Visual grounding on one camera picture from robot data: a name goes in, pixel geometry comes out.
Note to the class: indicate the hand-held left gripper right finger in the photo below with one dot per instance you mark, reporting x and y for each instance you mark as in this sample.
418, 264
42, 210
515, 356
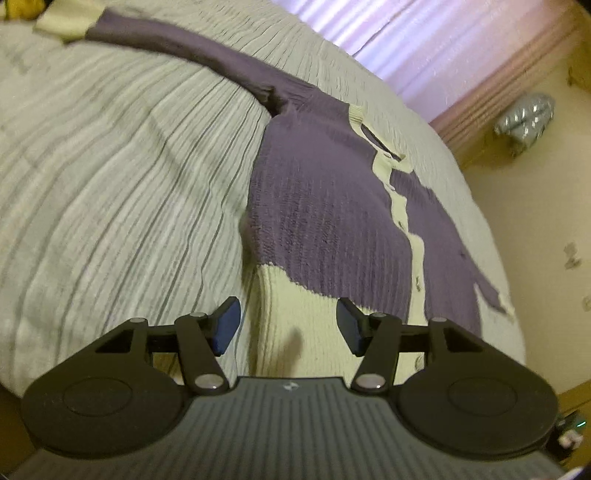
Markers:
348, 323

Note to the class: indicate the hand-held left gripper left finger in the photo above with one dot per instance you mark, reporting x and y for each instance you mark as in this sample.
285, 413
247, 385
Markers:
226, 327

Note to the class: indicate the purple and cream knit cardigan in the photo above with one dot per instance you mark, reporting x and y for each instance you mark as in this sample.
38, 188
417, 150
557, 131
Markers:
323, 207

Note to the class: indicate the bed with striped cover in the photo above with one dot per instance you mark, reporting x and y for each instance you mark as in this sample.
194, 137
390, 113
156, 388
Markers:
115, 184

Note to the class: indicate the white sheer curtain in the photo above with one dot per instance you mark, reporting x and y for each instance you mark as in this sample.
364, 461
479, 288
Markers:
415, 41

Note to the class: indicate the pink curtain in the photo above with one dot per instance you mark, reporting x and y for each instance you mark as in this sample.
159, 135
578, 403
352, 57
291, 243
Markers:
508, 78

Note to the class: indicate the yellow garment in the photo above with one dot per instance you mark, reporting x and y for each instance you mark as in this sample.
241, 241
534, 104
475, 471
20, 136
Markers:
23, 7

